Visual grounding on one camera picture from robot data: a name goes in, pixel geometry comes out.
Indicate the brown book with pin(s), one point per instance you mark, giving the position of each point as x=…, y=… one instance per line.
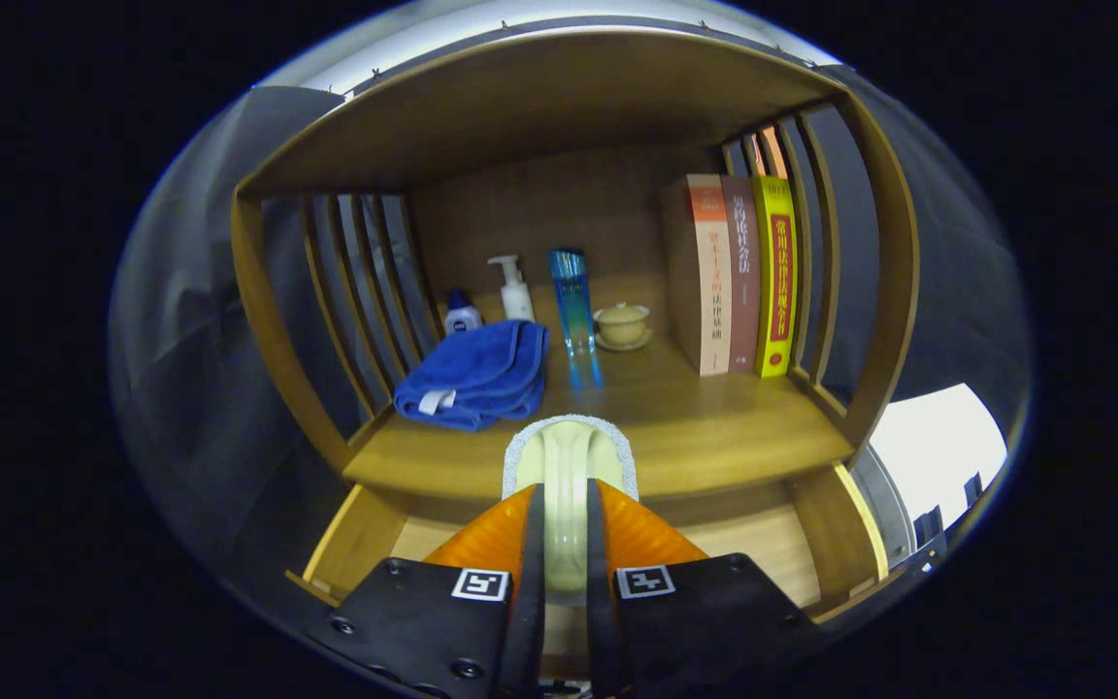
x=743, y=282

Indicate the beige lidded teacup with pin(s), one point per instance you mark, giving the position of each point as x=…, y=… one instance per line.
x=622, y=325

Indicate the folded blue towel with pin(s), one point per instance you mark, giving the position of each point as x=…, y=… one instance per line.
x=472, y=374

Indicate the beige orange book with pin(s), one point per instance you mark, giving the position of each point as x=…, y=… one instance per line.
x=709, y=282

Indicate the wooden drawer with black knob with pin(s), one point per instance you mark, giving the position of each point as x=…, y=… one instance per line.
x=763, y=544

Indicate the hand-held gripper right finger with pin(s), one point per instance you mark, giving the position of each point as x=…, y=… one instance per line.
x=603, y=621

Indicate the tall blue glass bottle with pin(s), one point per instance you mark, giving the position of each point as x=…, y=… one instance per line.
x=571, y=301

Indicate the black backdrop cloth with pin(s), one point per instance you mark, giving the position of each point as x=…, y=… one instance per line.
x=180, y=340

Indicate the small blue white bottle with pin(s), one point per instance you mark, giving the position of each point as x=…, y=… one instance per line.
x=462, y=318

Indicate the wooden countertop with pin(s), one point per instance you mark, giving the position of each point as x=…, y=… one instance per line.
x=695, y=427

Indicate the white appliance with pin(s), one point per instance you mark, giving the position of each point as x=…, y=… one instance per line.
x=928, y=447

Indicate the white pump bottle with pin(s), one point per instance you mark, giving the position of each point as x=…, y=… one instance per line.
x=517, y=301

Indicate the wooden cabinet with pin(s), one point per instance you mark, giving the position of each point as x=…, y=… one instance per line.
x=520, y=107

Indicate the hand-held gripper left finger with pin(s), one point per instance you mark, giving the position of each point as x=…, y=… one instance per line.
x=532, y=621

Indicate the yellow book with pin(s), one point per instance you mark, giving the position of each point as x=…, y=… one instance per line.
x=777, y=282

